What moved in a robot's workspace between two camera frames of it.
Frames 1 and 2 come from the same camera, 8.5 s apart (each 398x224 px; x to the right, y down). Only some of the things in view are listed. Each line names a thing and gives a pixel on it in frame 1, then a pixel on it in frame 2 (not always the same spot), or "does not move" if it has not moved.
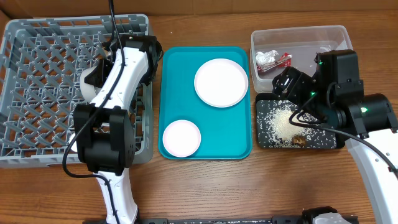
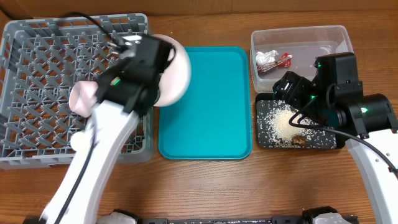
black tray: (283, 124) does not move
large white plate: (221, 83) → (175, 79)
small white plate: (181, 138) → (83, 98)
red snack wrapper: (285, 61) does not move
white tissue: (263, 58) does not move
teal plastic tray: (226, 132) does not move
